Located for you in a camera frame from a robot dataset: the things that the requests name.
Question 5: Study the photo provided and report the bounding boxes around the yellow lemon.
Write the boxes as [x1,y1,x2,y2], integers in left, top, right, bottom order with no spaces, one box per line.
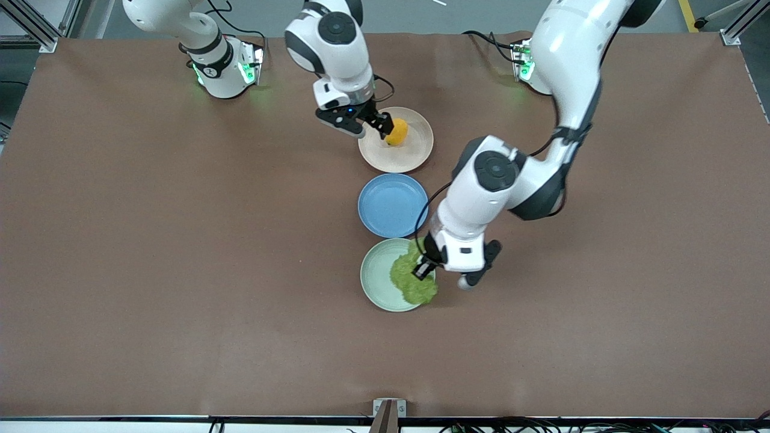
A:
[385,118,409,147]

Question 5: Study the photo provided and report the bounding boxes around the green lettuce leaf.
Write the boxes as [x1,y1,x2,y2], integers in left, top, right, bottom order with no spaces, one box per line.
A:
[389,241,439,306]

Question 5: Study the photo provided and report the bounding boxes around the beige round plate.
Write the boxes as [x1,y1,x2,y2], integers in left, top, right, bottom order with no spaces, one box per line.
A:
[358,106,434,174]

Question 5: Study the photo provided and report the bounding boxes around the pale green round plate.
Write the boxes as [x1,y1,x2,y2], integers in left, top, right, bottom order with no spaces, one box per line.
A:
[360,238,436,313]

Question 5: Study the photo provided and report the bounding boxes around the blue round plate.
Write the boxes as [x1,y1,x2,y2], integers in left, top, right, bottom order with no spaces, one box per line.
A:
[358,173,430,239]

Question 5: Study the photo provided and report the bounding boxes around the brown table cover sheet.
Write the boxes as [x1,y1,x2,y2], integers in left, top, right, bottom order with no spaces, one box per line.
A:
[0,31,770,419]

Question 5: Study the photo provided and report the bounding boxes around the grey stand leg black foot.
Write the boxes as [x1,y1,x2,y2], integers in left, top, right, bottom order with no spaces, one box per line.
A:
[694,0,760,29]

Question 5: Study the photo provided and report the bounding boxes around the black left arm base cable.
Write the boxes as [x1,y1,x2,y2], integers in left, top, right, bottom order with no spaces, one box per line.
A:
[462,30,525,64]

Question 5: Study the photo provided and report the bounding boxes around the black arm base cable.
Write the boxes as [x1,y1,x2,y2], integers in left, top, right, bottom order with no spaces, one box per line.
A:
[462,30,525,64]
[205,0,269,55]

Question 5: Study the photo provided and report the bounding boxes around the black right arm base cable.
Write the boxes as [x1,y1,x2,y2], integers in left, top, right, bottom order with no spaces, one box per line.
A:
[205,0,269,55]

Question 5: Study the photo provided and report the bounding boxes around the metal table edge bracket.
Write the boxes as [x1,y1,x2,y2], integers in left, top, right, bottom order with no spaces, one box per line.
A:
[368,398,407,433]

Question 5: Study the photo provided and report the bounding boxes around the aluminium frame post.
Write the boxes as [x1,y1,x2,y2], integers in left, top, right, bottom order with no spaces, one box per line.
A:
[719,0,770,46]
[0,0,61,54]

